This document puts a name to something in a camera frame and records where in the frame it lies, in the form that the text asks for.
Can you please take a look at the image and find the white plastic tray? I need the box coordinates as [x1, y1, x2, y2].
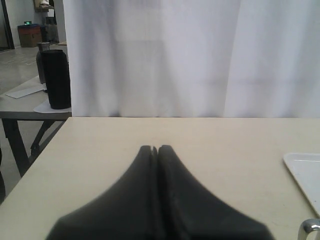
[283, 152, 320, 216]

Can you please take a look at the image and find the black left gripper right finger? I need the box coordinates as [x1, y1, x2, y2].
[157, 145, 274, 240]

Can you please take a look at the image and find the black cylindrical speaker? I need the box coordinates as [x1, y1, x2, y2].
[41, 49, 71, 110]

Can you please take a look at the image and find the grey metal vase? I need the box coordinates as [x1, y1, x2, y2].
[36, 42, 50, 84]

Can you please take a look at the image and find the white curtain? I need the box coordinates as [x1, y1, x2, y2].
[63, 0, 320, 118]

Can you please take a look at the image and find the grey side table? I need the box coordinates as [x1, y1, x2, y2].
[0, 76, 72, 177]

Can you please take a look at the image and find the white paper under speaker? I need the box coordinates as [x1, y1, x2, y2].
[33, 99, 72, 114]

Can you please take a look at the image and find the white paper sheet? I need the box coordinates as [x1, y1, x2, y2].
[5, 85, 47, 99]

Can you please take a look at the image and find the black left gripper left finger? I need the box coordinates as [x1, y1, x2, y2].
[47, 145, 160, 240]

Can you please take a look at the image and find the steel mug with kibble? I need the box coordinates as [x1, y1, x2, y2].
[297, 218, 320, 240]

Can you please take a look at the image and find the cardboard box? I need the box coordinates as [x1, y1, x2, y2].
[17, 24, 42, 48]

